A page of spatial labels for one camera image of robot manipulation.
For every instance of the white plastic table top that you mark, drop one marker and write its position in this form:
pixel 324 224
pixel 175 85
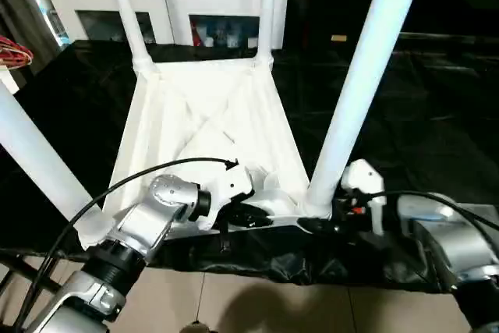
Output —
pixel 210 115

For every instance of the white plastic table leg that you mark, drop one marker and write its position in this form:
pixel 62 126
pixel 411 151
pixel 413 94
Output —
pixel 362 76
pixel 267 13
pixel 129 13
pixel 39 161

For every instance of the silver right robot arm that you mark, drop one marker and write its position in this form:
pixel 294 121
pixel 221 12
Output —
pixel 452 239

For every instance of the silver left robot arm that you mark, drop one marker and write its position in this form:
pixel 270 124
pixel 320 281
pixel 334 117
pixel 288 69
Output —
pixel 152 212

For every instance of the black work mat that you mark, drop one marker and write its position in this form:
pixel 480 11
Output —
pixel 413 130

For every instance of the small tan block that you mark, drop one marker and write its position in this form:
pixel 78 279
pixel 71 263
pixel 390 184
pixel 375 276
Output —
pixel 338 37

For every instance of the black flat bar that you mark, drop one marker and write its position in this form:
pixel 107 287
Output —
pixel 452 40

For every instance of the black folding table frame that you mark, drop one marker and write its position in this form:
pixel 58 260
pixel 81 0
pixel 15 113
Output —
pixel 19 286

